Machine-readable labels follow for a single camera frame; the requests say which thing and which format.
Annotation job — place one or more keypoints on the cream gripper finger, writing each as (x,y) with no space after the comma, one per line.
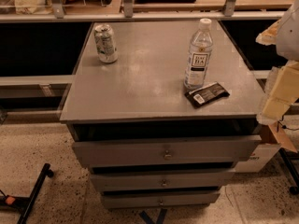
(281,91)
(269,35)

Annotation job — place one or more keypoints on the black rxbar chocolate wrapper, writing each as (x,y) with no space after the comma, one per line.
(207,94)

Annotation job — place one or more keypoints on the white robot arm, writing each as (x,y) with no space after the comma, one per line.
(287,41)

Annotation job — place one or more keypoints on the white green 7up can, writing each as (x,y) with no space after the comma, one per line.
(105,43)

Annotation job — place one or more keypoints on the cardboard box white side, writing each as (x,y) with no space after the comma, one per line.
(274,138)

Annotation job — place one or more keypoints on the clear tea bottle white cap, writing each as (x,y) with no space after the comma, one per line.
(199,52)

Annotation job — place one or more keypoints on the top grey drawer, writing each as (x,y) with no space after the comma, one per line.
(144,152)

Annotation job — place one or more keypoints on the grey drawer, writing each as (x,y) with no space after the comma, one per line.
(162,179)
(144,152)
(160,199)

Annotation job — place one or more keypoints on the black stand leg right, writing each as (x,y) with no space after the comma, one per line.
(288,157)

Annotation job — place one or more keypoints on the middle grey drawer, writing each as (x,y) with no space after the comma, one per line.
(162,179)

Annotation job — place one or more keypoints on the grey drawer cabinet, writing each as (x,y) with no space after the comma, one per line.
(142,96)

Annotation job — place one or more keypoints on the bottom grey drawer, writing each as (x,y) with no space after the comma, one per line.
(160,199)

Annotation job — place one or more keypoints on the metal rail frame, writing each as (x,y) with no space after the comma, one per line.
(13,11)

